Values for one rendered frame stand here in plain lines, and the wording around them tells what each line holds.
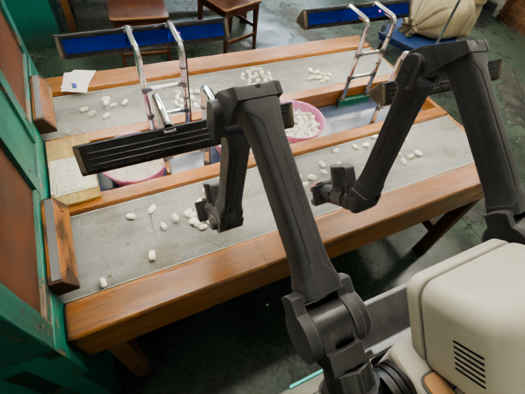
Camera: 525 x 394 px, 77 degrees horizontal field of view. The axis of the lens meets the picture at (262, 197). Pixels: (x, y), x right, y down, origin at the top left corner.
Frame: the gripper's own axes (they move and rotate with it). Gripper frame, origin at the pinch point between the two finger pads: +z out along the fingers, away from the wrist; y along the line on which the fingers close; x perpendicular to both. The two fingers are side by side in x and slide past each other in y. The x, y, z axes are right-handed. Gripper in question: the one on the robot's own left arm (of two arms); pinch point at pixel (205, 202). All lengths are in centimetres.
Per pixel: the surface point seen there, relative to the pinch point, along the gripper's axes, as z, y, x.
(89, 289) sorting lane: -4.4, 40.4, 14.5
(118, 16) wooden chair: 186, -3, -114
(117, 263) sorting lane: -0.2, 31.5, 10.7
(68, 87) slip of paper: 68, 35, -52
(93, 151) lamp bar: -14.3, 27.2, -24.4
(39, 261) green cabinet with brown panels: -8.9, 48.2, 0.7
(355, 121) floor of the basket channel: 33, -90, -11
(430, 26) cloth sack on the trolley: 150, -284, -72
